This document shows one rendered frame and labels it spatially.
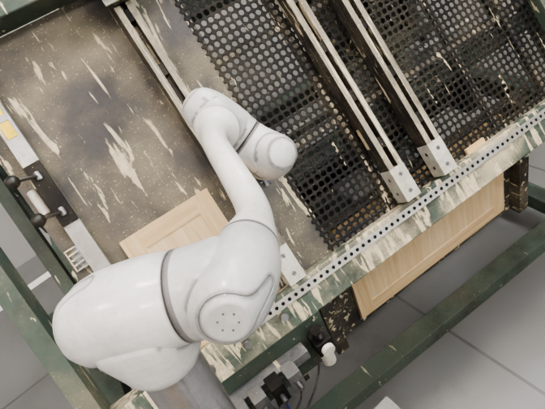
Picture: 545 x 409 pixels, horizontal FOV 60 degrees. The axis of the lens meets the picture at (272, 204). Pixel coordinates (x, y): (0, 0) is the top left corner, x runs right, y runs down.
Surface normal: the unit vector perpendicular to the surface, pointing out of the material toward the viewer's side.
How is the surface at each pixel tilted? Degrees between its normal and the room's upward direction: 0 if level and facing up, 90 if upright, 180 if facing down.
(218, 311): 76
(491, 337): 0
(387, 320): 0
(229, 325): 72
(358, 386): 0
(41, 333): 56
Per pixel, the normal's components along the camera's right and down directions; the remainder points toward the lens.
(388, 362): -0.31, -0.73
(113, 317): -0.21, -0.02
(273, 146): 0.16, -0.08
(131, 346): 0.00, 0.56
